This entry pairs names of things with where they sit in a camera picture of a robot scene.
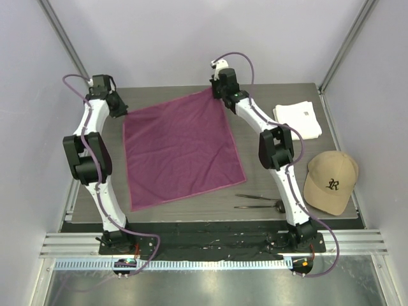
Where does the white folded towel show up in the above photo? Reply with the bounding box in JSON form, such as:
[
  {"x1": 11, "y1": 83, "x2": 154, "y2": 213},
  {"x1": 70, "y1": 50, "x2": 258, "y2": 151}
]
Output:
[{"x1": 273, "y1": 101, "x2": 322, "y2": 140}]

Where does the dark metal fork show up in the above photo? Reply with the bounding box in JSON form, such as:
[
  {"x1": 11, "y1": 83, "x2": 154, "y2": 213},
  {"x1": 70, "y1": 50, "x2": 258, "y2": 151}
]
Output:
[{"x1": 235, "y1": 194, "x2": 281, "y2": 202}]

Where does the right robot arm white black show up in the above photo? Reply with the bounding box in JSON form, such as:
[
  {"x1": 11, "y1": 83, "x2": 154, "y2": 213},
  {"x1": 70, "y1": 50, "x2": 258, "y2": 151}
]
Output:
[{"x1": 210, "y1": 64, "x2": 317, "y2": 252}]

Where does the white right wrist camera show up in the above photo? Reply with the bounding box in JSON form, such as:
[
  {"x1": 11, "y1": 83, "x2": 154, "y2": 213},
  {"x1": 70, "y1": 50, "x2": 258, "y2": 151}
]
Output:
[{"x1": 210, "y1": 58, "x2": 229, "y2": 80}]

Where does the slotted cable duct strip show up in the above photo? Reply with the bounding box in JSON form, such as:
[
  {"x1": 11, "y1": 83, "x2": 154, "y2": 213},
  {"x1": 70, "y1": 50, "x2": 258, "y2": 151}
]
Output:
[{"x1": 54, "y1": 257, "x2": 293, "y2": 272}]

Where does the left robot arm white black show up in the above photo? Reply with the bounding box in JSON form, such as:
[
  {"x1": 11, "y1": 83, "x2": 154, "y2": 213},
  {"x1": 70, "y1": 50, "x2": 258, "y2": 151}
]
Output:
[{"x1": 62, "y1": 95, "x2": 136, "y2": 254}]

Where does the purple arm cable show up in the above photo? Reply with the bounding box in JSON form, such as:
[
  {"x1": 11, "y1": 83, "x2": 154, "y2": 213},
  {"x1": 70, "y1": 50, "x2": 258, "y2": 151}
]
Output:
[
  {"x1": 62, "y1": 74, "x2": 161, "y2": 280},
  {"x1": 212, "y1": 50, "x2": 341, "y2": 279}
]

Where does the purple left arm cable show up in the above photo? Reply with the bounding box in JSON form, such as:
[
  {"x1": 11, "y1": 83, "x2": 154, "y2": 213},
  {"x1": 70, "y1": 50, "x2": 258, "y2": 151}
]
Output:
[{"x1": 62, "y1": 74, "x2": 161, "y2": 280}]

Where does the aluminium frame post right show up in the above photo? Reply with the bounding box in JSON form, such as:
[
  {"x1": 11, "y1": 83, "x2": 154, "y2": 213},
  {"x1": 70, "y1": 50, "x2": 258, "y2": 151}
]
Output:
[{"x1": 318, "y1": 0, "x2": 378, "y2": 94}]

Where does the aluminium frame post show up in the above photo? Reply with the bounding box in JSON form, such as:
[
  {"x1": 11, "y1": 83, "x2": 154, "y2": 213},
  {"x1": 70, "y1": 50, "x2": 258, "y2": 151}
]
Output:
[
  {"x1": 36, "y1": 0, "x2": 89, "y2": 78},
  {"x1": 318, "y1": 0, "x2": 378, "y2": 94}
]

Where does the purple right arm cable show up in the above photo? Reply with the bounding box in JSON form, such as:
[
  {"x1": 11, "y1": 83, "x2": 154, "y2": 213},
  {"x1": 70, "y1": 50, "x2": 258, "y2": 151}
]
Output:
[{"x1": 212, "y1": 50, "x2": 341, "y2": 279}]

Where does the tan baseball cap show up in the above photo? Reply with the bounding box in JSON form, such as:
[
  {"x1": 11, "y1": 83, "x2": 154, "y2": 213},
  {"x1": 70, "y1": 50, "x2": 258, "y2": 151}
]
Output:
[{"x1": 303, "y1": 150, "x2": 359, "y2": 216}]

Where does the aluminium front rail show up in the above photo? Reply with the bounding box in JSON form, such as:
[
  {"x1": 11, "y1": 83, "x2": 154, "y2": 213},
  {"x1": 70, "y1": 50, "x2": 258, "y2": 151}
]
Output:
[{"x1": 40, "y1": 233, "x2": 101, "y2": 258}]

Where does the aluminium frame post left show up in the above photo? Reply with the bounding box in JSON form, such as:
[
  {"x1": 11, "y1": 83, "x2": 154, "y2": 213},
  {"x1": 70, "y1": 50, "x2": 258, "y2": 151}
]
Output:
[{"x1": 36, "y1": 0, "x2": 89, "y2": 78}]

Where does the dark metal spoon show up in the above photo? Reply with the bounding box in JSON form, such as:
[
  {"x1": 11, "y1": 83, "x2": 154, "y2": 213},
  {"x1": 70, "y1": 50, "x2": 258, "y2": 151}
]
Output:
[{"x1": 235, "y1": 201, "x2": 286, "y2": 214}]

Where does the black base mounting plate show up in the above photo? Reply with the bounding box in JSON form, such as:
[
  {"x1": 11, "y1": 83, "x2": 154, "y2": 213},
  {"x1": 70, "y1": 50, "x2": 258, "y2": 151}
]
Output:
[{"x1": 60, "y1": 221, "x2": 367, "y2": 259}]

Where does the magenta cloth napkin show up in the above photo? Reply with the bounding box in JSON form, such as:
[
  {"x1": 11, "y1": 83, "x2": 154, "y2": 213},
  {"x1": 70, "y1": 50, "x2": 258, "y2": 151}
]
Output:
[{"x1": 122, "y1": 88, "x2": 247, "y2": 212}]

